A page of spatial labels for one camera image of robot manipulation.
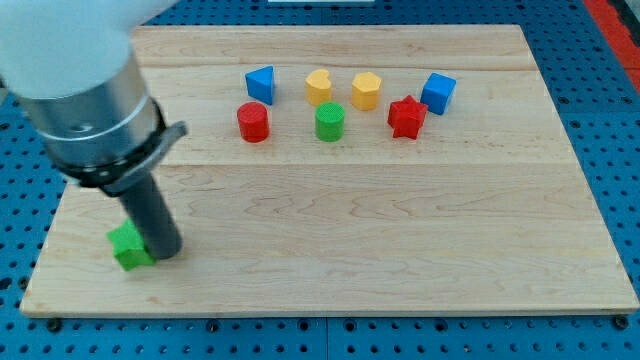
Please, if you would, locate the green cylinder block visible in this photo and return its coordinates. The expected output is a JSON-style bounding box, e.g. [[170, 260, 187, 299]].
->
[[315, 101, 345, 142]]

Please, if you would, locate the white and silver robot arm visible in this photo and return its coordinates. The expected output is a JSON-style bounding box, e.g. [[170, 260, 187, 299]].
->
[[1, 0, 187, 259]]

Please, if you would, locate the yellow hexagon block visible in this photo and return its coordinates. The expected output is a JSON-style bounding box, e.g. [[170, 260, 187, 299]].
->
[[351, 72, 382, 111]]

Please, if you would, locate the light wooden board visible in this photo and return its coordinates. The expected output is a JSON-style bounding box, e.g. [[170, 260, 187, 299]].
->
[[21, 25, 639, 318]]

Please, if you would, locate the red star block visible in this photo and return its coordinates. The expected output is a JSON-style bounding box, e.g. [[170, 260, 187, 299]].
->
[[387, 95, 428, 140]]

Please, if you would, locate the yellow heart block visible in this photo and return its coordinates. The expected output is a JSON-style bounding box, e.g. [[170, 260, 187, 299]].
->
[[305, 69, 332, 106]]

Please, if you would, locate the blue triangle block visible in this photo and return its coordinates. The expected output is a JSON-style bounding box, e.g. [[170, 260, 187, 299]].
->
[[245, 66, 275, 105]]

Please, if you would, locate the blue cube block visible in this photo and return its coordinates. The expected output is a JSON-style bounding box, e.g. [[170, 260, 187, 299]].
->
[[420, 73, 457, 115]]

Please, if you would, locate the green star block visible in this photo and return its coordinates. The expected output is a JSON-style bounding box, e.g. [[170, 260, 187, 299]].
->
[[106, 219, 156, 271]]

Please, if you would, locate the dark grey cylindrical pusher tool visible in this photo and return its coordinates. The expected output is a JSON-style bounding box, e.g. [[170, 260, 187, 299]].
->
[[119, 174, 182, 259]]

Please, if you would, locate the red cylinder block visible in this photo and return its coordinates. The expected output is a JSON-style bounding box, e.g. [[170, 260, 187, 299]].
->
[[236, 102, 270, 143]]

